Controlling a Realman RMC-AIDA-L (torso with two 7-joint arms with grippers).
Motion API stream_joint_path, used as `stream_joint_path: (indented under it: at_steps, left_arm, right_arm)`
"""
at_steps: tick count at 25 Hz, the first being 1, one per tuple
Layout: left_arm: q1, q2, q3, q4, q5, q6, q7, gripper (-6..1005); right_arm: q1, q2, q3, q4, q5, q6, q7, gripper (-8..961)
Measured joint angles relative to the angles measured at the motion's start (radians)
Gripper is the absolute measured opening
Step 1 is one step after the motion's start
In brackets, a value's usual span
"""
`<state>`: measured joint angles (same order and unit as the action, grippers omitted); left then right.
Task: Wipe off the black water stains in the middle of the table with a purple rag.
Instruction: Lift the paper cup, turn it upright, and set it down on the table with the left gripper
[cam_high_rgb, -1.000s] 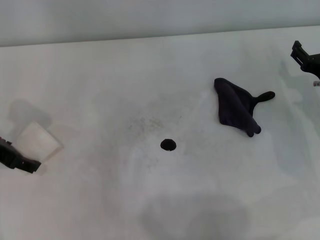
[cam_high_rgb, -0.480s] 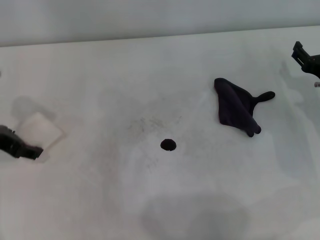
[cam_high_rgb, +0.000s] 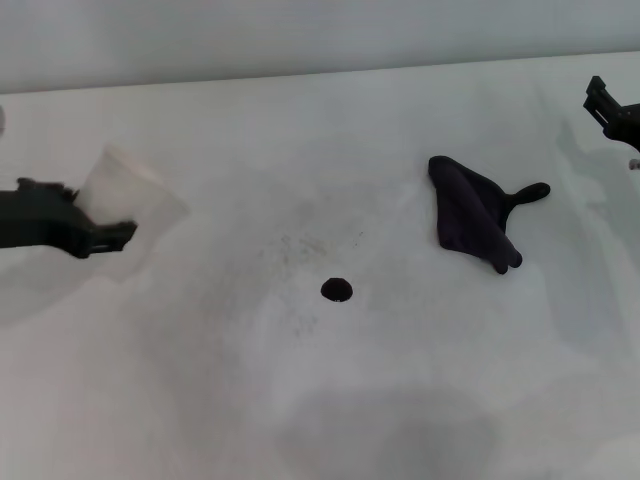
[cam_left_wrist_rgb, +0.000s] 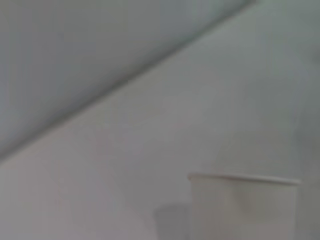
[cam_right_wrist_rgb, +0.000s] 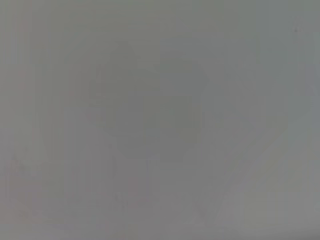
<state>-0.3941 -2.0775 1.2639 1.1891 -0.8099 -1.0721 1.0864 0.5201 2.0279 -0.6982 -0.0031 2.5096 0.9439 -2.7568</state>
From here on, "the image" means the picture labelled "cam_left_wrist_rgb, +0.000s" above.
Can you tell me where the white paper cup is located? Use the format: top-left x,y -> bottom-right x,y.
187,172 -> 302,240

